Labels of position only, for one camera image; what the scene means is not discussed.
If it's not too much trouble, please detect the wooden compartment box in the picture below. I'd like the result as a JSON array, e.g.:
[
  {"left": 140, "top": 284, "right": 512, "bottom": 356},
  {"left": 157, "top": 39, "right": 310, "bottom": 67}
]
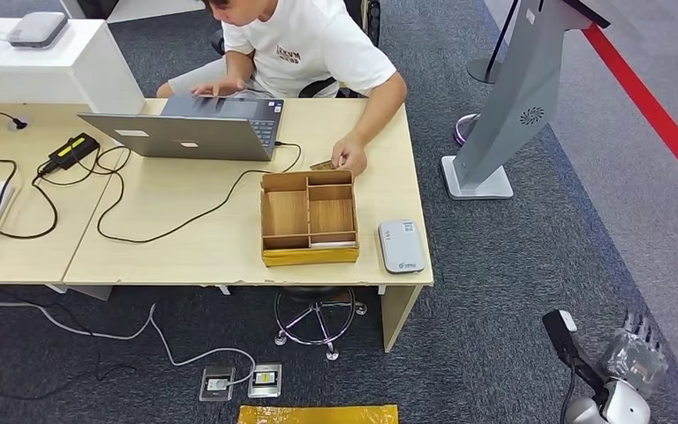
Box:
[{"left": 260, "top": 170, "right": 360, "bottom": 268}]

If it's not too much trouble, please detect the grey flat device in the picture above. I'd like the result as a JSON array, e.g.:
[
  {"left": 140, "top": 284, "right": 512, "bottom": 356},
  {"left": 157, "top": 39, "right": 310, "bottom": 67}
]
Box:
[{"left": 7, "top": 10, "right": 70, "bottom": 49}]

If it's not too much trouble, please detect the white display plinth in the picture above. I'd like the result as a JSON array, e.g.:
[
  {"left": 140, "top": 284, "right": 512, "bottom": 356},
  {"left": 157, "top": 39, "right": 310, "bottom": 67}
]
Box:
[{"left": 59, "top": 0, "right": 206, "bottom": 23}]

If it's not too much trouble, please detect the black power adapter yellow label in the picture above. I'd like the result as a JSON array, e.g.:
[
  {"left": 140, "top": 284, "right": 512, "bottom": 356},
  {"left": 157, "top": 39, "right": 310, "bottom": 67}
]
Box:
[{"left": 48, "top": 132, "right": 101, "bottom": 170}]

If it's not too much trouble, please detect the black laptop power cable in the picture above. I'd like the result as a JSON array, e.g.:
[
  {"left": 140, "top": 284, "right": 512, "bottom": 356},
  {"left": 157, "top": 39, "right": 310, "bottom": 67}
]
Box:
[{"left": 74, "top": 140, "right": 304, "bottom": 245}]

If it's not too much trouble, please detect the black floor cable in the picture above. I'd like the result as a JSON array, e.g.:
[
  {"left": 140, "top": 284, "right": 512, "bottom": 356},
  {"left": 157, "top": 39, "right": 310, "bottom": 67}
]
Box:
[{"left": 0, "top": 315, "right": 139, "bottom": 402}]

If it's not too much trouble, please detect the white floor cable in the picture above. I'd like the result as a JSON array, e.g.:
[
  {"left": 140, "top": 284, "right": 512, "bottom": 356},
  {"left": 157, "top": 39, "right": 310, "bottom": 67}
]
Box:
[{"left": 0, "top": 291, "right": 256, "bottom": 388}]

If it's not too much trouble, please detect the chrome round base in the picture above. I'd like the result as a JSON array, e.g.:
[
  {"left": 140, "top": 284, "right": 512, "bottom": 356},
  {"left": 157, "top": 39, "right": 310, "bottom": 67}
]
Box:
[{"left": 453, "top": 112, "right": 482, "bottom": 147}]

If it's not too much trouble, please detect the yellow floor tape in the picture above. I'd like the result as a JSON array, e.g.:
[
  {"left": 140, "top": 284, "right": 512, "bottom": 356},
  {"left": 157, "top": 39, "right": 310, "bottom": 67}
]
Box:
[{"left": 237, "top": 404, "right": 399, "bottom": 424}]

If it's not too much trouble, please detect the light wood desk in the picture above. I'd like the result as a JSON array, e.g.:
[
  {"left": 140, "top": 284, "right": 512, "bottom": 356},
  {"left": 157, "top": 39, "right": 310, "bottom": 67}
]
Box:
[
  {"left": 0, "top": 102, "right": 123, "bottom": 300},
  {"left": 61, "top": 97, "right": 434, "bottom": 354}
]

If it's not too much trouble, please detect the chrome stool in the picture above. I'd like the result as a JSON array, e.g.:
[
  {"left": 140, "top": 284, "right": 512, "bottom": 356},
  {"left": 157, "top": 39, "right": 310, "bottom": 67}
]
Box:
[{"left": 273, "top": 285, "right": 368, "bottom": 361}]

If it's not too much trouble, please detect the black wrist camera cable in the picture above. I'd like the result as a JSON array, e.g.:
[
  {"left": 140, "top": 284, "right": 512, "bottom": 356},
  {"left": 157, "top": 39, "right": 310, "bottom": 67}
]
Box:
[{"left": 558, "top": 360, "right": 579, "bottom": 424}]

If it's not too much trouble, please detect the person's left hand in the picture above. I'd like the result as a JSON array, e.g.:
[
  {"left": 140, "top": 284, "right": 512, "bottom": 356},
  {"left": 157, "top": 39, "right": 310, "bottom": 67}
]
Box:
[{"left": 331, "top": 136, "right": 369, "bottom": 178}]

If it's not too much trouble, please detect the person's right hand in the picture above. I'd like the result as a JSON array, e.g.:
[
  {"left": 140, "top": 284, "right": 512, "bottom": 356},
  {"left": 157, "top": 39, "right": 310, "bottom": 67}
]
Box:
[{"left": 191, "top": 79, "right": 248, "bottom": 98}]

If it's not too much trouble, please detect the white card reader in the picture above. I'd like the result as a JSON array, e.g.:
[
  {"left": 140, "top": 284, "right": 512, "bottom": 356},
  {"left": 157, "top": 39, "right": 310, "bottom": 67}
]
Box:
[{"left": 377, "top": 219, "right": 426, "bottom": 275}]

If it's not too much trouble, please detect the silver floor socket yellow label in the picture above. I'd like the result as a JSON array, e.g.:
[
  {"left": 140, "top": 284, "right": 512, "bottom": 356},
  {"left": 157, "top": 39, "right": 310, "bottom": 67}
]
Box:
[{"left": 247, "top": 363, "right": 283, "bottom": 399}]

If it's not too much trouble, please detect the red floor tape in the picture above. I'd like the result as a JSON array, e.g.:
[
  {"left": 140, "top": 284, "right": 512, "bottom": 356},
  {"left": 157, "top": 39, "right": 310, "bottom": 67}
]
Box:
[{"left": 582, "top": 23, "right": 678, "bottom": 205}]

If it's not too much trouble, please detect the person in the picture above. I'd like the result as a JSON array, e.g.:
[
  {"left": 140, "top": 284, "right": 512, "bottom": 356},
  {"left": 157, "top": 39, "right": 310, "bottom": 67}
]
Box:
[{"left": 156, "top": 0, "right": 409, "bottom": 178}]

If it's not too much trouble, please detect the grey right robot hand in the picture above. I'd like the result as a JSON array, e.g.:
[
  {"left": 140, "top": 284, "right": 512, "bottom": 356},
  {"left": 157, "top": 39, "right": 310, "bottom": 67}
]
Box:
[{"left": 599, "top": 311, "right": 669, "bottom": 399}]

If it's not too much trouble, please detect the white cabinet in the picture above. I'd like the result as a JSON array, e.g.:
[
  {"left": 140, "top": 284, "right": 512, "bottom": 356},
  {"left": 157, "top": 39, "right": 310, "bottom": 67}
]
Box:
[{"left": 0, "top": 17, "right": 146, "bottom": 115}]

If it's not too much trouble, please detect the grey kiosk stand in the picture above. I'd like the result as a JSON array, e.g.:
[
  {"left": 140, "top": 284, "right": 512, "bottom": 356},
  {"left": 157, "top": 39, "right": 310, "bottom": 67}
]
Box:
[{"left": 440, "top": 0, "right": 612, "bottom": 201}]

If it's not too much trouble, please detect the grey laptop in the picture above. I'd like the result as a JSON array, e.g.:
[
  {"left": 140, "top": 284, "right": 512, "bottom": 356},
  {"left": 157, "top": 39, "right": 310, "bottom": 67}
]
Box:
[{"left": 77, "top": 95, "right": 286, "bottom": 163}]

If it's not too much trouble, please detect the black office chair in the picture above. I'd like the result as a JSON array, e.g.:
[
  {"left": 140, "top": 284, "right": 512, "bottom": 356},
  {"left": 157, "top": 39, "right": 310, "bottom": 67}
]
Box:
[{"left": 210, "top": 0, "right": 382, "bottom": 99}]

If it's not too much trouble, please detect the black cable with small plug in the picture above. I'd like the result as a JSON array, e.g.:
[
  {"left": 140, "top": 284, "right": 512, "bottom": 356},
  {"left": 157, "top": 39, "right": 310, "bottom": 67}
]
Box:
[{"left": 0, "top": 110, "right": 28, "bottom": 131}]

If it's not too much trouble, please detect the black stanchion pole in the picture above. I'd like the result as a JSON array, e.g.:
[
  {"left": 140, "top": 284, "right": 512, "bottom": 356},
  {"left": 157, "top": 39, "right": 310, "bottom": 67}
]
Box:
[{"left": 466, "top": 0, "right": 522, "bottom": 84}]

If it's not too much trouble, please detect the black adapter mains cable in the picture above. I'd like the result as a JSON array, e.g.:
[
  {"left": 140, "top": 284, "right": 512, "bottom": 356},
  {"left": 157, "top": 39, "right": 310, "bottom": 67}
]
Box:
[{"left": 0, "top": 150, "right": 59, "bottom": 240}]

